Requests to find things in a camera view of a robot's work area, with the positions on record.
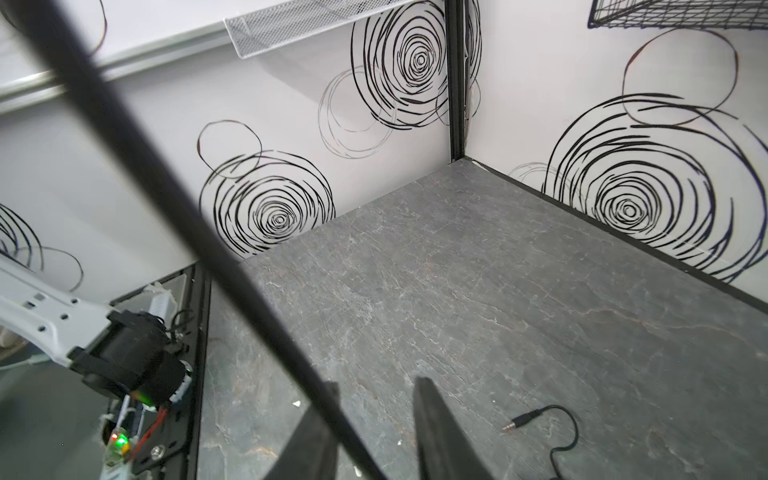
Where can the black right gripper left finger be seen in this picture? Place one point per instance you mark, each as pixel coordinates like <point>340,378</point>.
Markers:
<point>311,452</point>

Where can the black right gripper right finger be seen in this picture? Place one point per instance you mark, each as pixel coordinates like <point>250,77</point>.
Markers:
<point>443,450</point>

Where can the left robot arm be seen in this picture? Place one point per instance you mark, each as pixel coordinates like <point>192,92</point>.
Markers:
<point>117,353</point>

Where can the white mesh wall tray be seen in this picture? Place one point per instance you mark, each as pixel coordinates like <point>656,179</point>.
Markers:
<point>273,27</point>

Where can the black corner frame post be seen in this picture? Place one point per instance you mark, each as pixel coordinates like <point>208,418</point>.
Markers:
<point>455,17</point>

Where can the aluminium wall rail left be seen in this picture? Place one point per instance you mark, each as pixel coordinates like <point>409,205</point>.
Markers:
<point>42,87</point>

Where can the black wire basket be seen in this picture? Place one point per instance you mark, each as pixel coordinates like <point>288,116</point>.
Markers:
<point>696,14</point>

